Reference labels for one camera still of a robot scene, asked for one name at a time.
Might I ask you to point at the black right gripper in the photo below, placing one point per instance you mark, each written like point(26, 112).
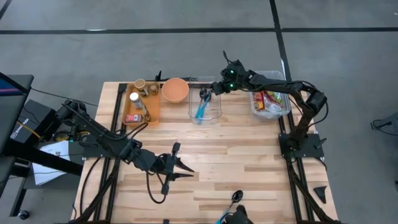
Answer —
point(234, 77)

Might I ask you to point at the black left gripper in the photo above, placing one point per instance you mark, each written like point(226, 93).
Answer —
point(166, 163)

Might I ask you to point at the red yellow ramen packet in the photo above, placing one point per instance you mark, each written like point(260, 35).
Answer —
point(258, 101)

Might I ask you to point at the lime chili ramen packet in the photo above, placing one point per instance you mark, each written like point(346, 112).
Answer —
point(275, 97)

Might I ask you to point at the orange ramen packet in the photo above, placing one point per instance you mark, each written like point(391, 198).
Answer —
point(273, 107)

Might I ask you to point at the small brown spice jar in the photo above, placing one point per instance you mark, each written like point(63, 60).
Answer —
point(154, 90)

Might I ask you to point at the silver seasoning wrapper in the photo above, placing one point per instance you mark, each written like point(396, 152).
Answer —
point(146, 114)

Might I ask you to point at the small red box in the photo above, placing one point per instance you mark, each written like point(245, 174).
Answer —
point(133, 118)

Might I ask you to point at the spice jar with tan lid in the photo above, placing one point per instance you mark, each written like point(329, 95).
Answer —
point(140, 84)

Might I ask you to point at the spice jar with white lid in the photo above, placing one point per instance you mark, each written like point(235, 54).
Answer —
point(134, 97)

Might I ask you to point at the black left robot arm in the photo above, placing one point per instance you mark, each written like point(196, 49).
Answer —
point(99, 137)

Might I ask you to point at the small clear plastic bin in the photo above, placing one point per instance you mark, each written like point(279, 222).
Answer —
point(214, 109)

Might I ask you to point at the orange bowl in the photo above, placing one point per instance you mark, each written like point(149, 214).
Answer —
point(175, 90)

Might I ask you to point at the large clear plastic bin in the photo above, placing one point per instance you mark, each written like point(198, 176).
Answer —
point(270, 115)

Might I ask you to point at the orange plastic tray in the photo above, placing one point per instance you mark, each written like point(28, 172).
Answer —
point(152, 105)

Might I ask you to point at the white paper sheets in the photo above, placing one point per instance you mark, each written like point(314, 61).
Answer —
point(49, 168)

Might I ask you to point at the black computer case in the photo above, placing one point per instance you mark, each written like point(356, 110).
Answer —
point(34, 118)

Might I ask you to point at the black caster wheel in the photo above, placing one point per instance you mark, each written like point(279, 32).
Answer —
point(23, 214)

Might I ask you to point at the black computer monitor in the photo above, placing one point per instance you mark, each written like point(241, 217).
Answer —
point(12, 109)

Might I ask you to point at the small black bracket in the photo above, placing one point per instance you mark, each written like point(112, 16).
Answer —
point(166, 221)

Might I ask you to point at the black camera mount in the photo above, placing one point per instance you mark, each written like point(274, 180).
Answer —
point(159, 77)

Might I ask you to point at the black desk frame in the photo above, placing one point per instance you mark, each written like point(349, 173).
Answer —
point(46, 158)

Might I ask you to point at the black plastic wedge mount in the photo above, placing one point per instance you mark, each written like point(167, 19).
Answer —
point(321, 194)

